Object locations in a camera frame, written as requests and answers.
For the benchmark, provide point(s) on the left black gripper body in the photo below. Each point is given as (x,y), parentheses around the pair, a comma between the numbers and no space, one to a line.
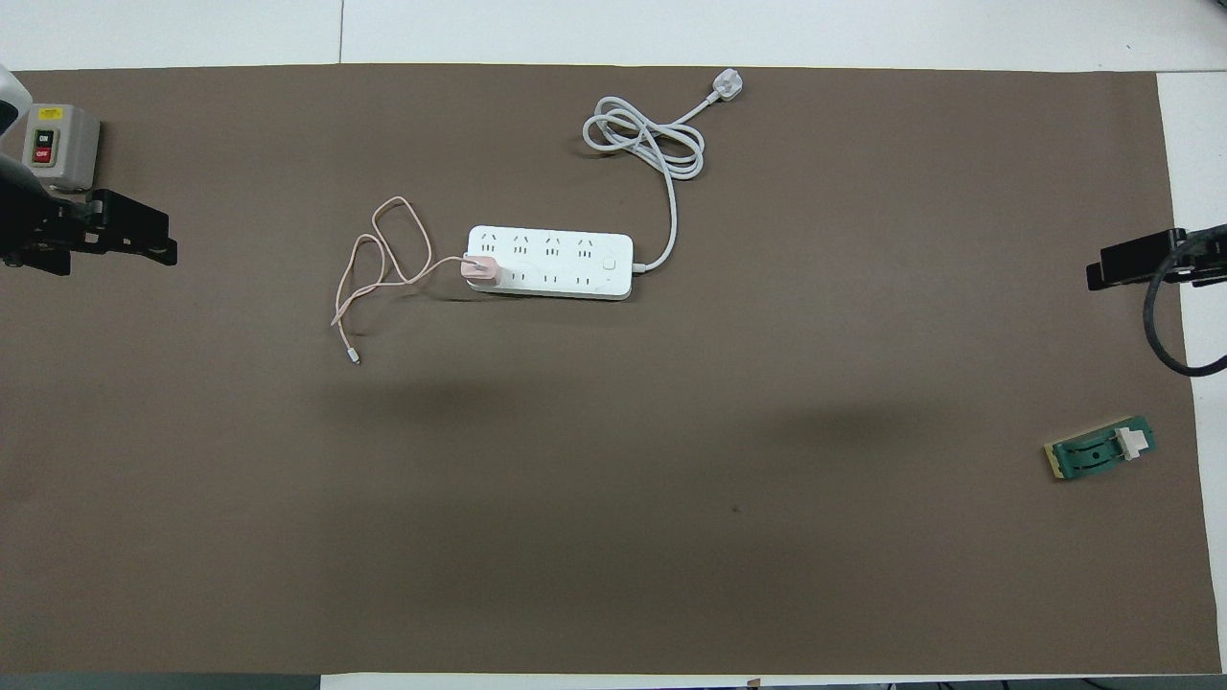
(34,225)

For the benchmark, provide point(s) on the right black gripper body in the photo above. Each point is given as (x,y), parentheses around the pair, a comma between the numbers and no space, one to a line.
(1210,268)

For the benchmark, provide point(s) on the pink charger adapter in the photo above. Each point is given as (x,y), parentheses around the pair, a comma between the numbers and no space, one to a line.
(479,270)

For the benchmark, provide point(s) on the white power strip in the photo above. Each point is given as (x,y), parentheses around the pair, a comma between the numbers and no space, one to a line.
(561,261)

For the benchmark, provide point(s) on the brown table mat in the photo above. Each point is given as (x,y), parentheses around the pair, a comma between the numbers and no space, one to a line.
(613,498)

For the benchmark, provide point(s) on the grey on-off switch box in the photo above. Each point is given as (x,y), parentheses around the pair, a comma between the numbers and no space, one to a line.
(59,146)

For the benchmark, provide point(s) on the green knife switch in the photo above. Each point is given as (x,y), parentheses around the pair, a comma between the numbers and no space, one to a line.
(1098,452)

